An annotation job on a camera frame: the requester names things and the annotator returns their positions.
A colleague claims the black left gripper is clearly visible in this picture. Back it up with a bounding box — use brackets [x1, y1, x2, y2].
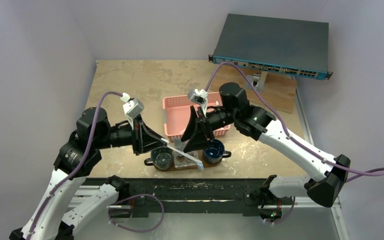
[95, 113, 167, 154]

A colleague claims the dark green mug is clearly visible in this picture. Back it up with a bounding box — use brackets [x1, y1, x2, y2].
[143, 147, 174, 171]

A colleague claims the dark blue mug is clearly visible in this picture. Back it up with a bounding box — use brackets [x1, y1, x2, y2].
[202, 139, 232, 165]

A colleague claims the blue toothbrush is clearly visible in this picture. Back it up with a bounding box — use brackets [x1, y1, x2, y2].
[187, 155, 204, 170]

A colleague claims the oval wooden tray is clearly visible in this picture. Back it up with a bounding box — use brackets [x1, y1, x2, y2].
[143, 147, 232, 172]

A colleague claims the pink plastic basket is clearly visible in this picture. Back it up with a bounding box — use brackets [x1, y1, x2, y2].
[162, 92, 231, 142]

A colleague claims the white toothbrush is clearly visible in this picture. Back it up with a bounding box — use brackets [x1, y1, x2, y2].
[143, 137, 204, 172]

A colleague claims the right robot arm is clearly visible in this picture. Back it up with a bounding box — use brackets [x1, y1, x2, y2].
[181, 82, 351, 208]

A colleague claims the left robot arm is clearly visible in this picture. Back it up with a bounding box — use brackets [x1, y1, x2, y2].
[9, 107, 167, 240]

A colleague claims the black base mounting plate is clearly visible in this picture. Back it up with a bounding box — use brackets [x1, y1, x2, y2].
[84, 177, 293, 218]

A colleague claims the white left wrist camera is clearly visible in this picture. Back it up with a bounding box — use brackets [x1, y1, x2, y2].
[120, 92, 145, 128]

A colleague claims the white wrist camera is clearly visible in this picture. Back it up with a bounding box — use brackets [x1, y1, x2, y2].
[187, 89, 209, 117]
[120, 92, 145, 128]

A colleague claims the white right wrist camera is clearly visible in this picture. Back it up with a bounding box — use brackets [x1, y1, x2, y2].
[187, 89, 209, 117]

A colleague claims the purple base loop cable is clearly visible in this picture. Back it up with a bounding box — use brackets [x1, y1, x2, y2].
[108, 193, 165, 233]

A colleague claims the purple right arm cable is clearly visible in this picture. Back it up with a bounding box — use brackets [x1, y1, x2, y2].
[205, 61, 384, 226]

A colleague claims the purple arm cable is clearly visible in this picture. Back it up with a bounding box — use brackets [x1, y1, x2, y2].
[26, 91, 125, 240]
[205, 61, 384, 226]

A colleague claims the metal stand bracket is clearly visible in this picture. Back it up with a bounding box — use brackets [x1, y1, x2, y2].
[247, 71, 268, 93]

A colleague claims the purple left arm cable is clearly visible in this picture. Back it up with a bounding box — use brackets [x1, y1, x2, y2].
[26, 91, 125, 240]

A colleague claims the blue network switch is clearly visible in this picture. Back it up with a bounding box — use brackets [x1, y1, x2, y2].
[208, 13, 333, 80]

